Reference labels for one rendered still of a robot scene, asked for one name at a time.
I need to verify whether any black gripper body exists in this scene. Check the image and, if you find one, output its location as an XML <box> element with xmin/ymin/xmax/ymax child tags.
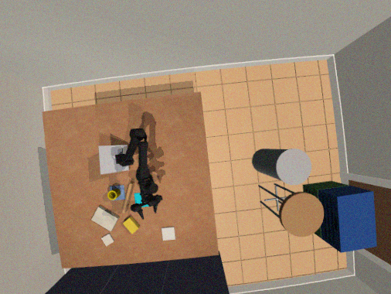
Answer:
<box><xmin>130</xmin><ymin>192</ymin><xmax>162</xmax><ymax>212</ymax></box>

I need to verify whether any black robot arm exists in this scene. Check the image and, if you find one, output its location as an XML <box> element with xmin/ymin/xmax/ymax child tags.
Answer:
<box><xmin>115</xmin><ymin>128</ymin><xmax>159</xmax><ymax>207</ymax></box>

